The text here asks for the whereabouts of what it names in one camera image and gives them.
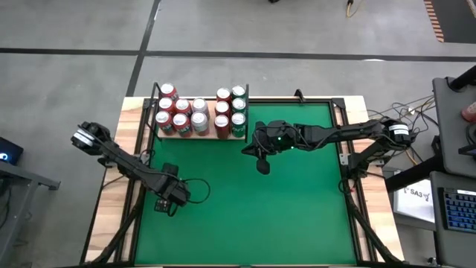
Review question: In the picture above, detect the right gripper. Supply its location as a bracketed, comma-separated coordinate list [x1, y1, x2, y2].
[241, 119, 300, 156]

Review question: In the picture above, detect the green Sprite can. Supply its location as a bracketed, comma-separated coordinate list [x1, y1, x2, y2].
[231, 112, 247, 138]
[231, 85, 247, 101]
[231, 98, 248, 115]

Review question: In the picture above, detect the red Star Wars cola can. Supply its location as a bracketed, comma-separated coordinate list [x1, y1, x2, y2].
[213, 114, 231, 140]

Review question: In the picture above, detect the red soda can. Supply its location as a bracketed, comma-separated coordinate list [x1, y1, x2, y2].
[214, 100, 231, 117]
[159, 82, 179, 101]
[172, 112, 193, 138]

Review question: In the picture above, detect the silver-topped soda can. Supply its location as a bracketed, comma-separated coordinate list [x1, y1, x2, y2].
[190, 111, 210, 137]

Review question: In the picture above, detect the red Coca-Cola can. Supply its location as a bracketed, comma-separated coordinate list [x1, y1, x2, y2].
[216, 87, 232, 103]

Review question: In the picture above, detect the white red Spindrift can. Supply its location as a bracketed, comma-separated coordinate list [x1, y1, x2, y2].
[192, 97, 211, 116]

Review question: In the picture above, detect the red Fanta strawberry can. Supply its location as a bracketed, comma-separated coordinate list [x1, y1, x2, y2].
[174, 98, 193, 116]
[155, 110, 176, 136]
[158, 96, 176, 115]

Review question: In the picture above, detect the wooden shelf board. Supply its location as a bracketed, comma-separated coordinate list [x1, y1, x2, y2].
[124, 98, 246, 141]

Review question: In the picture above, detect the green table mat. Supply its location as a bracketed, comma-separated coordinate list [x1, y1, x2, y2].
[134, 103, 357, 266]

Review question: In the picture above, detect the gray metal stand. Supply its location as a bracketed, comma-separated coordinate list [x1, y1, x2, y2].
[0, 160, 61, 267]

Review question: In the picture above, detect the black desk beam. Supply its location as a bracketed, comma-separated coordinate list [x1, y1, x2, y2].
[385, 154, 447, 191]

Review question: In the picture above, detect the black device blue light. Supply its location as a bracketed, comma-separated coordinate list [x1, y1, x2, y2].
[0, 136, 24, 167]

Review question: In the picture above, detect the white paper sign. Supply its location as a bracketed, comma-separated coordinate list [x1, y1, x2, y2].
[393, 179, 436, 224]

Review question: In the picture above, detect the gray desk top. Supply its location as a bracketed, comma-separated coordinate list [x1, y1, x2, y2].
[432, 76, 476, 179]
[430, 170, 476, 268]

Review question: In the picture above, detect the backlit computer keyboard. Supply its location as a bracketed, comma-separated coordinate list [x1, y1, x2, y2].
[437, 187, 476, 235]

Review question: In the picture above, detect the red object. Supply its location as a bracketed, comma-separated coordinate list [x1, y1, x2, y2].
[461, 102, 476, 124]

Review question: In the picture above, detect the black pole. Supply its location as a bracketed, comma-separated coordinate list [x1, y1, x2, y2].
[447, 65, 476, 93]

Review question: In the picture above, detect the black striped-edge floor mat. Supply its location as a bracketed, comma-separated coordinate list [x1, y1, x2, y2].
[423, 0, 476, 44]

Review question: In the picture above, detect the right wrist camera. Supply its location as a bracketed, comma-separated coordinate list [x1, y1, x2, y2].
[256, 158, 271, 176]

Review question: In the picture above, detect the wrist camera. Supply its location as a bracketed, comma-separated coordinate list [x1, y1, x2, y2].
[154, 199, 173, 214]
[256, 158, 271, 176]

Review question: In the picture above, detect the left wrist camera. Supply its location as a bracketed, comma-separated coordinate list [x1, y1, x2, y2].
[154, 199, 173, 214]

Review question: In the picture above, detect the black table frame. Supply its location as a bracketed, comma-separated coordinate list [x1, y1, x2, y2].
[80, 97, 405, 268]

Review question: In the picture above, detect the yellow extension cable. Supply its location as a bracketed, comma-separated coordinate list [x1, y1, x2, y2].
[344, 0, 362, 19]

